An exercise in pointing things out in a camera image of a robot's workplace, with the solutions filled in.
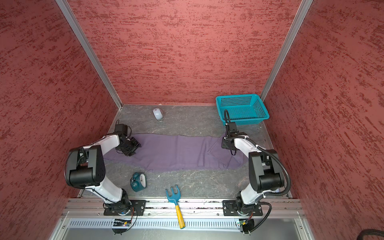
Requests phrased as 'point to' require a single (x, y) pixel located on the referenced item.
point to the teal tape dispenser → (138, 181)
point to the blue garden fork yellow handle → (175, 197)
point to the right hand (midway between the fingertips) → (226, 147)
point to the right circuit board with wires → (247, 226)
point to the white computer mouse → (158, 114)
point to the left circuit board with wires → (120, 225)
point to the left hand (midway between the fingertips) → (140, 150)
